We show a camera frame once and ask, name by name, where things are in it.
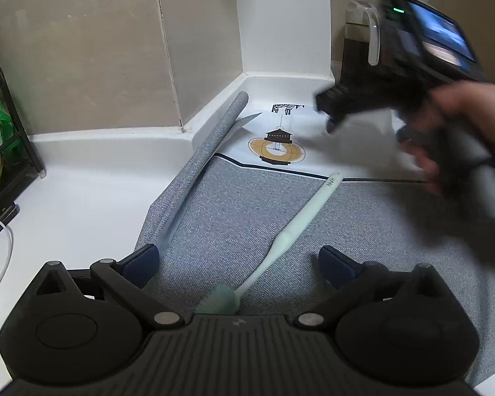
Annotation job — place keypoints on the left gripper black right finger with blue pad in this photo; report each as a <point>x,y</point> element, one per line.
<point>347,277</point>

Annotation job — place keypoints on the black wire condiment rack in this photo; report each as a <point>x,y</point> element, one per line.
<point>21,164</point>

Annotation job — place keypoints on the grey fabric mat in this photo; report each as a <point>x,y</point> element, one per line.
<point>217,219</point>

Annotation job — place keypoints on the mint green toothbrush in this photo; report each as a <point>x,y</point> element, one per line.
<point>223,300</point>

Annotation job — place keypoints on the person's right hand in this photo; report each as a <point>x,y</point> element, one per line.
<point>469,106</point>

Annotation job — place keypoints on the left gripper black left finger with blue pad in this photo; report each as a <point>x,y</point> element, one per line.
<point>124,280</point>

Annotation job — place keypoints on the dark soy sauce dispenser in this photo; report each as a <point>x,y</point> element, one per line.
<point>362,42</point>

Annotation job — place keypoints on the white printed paper sheet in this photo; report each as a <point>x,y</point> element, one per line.
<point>294,138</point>

